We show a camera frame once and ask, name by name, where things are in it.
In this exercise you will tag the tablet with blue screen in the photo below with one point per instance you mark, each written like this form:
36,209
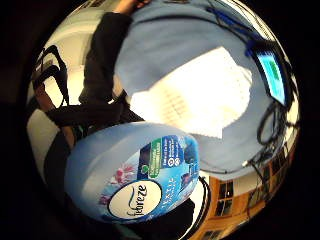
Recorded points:
274,75

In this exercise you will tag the blue spray bottle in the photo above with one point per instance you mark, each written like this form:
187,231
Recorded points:
126,173

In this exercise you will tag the black office chair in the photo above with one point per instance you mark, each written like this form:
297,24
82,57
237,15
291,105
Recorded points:
55,73

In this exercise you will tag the white cloth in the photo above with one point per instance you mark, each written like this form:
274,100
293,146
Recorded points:
200,96

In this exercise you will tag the wooden cabinet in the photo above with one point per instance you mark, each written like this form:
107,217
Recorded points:
233,200

